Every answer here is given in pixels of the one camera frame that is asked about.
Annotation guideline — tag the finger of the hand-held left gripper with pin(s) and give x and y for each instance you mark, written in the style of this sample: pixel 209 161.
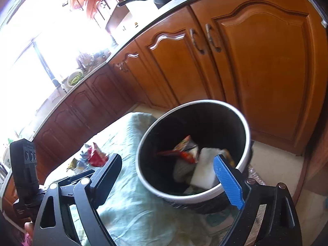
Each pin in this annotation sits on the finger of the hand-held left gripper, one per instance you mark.
pixel 76 175

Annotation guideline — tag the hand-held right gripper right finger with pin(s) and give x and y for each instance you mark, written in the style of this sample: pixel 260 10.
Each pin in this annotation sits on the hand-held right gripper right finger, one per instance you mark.
pixel 229 184

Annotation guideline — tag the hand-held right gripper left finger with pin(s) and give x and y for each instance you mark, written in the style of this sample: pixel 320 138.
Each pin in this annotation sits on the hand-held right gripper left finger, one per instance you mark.
pixel 110 170

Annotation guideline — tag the red and white milk carton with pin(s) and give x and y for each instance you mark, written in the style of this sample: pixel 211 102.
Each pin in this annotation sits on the red and white milk carton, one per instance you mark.
pixel 205 167

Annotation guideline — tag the white tissue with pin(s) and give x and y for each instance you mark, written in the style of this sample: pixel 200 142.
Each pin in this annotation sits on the white tissue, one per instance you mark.
pixel 183 170

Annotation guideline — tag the black white-rimmed trash bin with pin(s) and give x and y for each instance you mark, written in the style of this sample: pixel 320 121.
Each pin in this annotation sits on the black white-rimmed trash bin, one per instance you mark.
pixel 238 133

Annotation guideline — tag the small green red snack wrapper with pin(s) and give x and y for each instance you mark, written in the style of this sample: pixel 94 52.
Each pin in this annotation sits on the small green red snack wrapper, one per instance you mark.
pixel 185 150

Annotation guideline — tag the person's left hand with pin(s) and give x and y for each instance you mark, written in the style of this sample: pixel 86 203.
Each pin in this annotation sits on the person's left hand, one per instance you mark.
pixel 28 229

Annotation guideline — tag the large green red snack bag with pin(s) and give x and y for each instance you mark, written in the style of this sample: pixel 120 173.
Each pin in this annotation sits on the large green red snack bag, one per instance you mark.
pixel 98 156

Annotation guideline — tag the blue and white wrapper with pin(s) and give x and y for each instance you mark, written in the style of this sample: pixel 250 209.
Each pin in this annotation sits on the blue and white wrapper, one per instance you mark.
pixel 84 155

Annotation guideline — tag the bowl of green vegetables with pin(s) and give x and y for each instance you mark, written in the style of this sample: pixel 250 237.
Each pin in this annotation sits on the bowl of green vegetables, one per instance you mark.
pixel 74 78

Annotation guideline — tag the wooden lower cabinets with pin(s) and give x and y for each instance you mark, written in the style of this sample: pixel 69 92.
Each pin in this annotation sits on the wooden lower cabinets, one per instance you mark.
pixel 243 69

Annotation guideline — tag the wooden cabinets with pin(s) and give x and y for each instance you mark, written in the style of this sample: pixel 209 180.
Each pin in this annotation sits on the wooden cabinets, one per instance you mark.
pixel 100 2
pixel 243 69

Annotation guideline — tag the wooden upper cabinets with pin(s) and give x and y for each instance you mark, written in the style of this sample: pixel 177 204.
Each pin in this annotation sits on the wooden upper cabinets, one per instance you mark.
pixel 100 2

